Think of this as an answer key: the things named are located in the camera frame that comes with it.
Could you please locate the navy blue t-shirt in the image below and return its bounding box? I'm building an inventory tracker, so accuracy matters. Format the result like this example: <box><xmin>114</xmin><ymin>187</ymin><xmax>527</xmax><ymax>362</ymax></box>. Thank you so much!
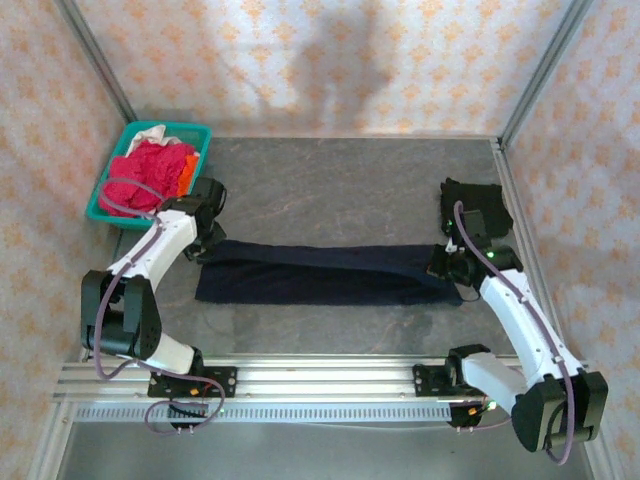
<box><xmin>194</xmin><ymin>238</ymin><xmax>464</xmax><ymax>307</ymax></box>

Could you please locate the orange t-shirt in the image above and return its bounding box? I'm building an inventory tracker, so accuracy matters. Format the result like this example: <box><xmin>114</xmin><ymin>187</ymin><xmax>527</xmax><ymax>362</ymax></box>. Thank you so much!
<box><xmin>175</xmin><ymin>153</ymin><xmax>201</xmax><ymax>197</ymax></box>

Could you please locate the black folded t-shirt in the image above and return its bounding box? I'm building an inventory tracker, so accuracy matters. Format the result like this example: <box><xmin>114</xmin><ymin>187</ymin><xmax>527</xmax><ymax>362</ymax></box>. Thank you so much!
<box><xmin>438</xmin><ymin>177</ymin><xmax>515</xmax><ymax>239</ymax></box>

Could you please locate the red t-shirt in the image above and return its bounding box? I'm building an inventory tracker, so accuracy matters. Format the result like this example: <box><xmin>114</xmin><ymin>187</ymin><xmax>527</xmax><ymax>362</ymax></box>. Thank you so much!
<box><xmin>97</xmin><ymin>141</ymin><xmax>197</xmax><ymax>219</ymax></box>

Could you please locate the teal plastic basket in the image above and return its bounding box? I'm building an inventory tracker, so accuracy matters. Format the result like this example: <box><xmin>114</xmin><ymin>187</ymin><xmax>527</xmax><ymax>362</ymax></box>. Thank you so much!
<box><xmin>83</xmin><ymin>121</ymin><xmax>214</xmax><ymax>232</ymax></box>

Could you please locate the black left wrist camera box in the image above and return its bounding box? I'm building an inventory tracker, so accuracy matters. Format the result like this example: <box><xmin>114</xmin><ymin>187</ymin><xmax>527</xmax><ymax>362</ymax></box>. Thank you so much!
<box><xmin>193</xmin><ymin>177</ymin><xmax>227</xmax><ymax>209</ymax></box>

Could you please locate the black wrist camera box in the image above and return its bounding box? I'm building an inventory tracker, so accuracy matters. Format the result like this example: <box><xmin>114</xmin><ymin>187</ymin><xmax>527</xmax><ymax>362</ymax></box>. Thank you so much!
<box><xmin>193</xmin><ymin>177</ymin><xmax>227</xmax><ymax>209</ymax></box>
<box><xmin>460</xmin><ymin>210</ymin><xmax>487</xmax><ymax>240</ymax></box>

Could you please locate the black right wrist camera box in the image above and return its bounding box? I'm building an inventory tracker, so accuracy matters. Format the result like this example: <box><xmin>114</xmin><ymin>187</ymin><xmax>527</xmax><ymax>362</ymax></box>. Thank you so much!
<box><xmin>460</xmin><ymin>210</ymin><xmax>487</xmax><ymax>240</ymax></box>

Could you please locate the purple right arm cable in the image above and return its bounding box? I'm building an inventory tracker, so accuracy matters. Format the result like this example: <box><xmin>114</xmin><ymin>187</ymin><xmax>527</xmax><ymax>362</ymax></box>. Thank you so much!
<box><xmin>452</xmin><ymin>199</ymin><xmax>574</xmax><ymax>466</ymax></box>

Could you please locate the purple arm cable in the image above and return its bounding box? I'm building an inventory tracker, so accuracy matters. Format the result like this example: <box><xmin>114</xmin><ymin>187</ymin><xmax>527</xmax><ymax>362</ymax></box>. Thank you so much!
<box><xmin>452</xmin><ymin>199</ymin><xmax>574</xmax><ymax>466</ymax></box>
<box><xmin>94</xmin><ymin>179</ymin><xmax>226</xmax><ymax>436</ymax></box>

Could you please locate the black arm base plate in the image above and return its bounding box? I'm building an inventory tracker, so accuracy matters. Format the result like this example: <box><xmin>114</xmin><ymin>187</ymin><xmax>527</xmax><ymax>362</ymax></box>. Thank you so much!
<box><xmin>412</xmin><ymin>363</ymin><xmax>494</xmax><ymax>399</ymax></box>
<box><xmin>147</xmin><ymin>366</ymin><xmax>239</xmax><ymax>399</ymax></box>

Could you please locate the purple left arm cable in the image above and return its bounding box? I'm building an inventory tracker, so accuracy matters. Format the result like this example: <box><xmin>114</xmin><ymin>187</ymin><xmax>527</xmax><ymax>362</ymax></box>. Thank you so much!
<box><xmin>94</xmin><ymin>179</ymin><xmax>226</xmax><ymax>436</ymax></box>

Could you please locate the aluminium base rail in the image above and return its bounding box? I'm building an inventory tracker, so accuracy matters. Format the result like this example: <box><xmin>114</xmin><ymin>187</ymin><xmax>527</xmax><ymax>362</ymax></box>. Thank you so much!
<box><xmin>52</xmin><ymin>352</ymin><xmax>599</xmax><ymax>401</ymax></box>

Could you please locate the slotted grey cable tray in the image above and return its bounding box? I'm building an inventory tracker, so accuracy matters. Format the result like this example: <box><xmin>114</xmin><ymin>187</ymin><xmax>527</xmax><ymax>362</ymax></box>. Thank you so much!
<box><xmin>74</xmin><ymin>403</ymin><xmax>454</xmax><ymax>424</ymax></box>

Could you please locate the aluminium frame post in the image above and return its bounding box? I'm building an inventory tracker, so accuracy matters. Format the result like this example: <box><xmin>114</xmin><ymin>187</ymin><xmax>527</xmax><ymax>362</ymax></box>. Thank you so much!
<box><xmin>499</xmin><ymin>0</ymin><xmax>596</xmax><ymax>146</ymax></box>
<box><xmin>54</xmin><ymin>0</ymin><xmax>139</xmax><ymax>124</ymax></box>

